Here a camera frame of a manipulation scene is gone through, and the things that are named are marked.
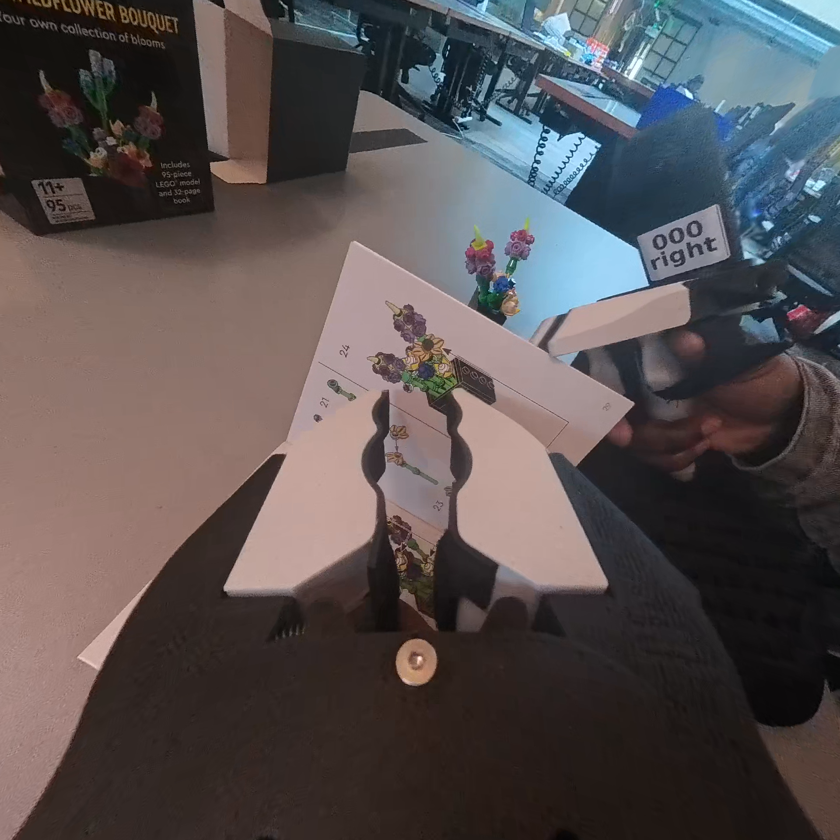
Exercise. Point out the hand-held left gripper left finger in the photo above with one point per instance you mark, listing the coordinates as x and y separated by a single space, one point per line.
308 512

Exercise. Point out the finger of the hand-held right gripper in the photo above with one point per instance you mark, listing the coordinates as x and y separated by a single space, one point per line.
617 321
539 332

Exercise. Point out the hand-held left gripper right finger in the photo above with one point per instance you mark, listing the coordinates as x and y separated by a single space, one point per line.
525 525

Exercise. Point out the lego flower bouquet model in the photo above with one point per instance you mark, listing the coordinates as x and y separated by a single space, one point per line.
487 262

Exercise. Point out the white lego instruction booklet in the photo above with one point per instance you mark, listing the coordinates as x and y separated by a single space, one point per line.
387 289

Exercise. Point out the person's right forearm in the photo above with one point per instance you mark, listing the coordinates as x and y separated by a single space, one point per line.
814 426

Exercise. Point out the black lego set box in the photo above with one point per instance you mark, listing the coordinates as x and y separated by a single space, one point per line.
98 131

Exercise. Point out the person's right hand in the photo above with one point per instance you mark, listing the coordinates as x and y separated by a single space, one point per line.
735 420

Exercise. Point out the blue container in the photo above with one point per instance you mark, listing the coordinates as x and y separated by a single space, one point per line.
663 105

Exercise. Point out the brown top background table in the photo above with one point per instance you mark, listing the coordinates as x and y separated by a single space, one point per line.
584 98

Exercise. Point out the person's black pants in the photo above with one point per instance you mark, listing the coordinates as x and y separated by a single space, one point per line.
722 590

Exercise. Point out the long background desk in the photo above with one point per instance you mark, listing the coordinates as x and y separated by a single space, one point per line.
485 29

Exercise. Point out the black office chair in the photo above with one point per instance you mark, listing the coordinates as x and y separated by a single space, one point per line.
400 59

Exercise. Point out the open black cardboard box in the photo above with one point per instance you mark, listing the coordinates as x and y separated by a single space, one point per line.
308 105

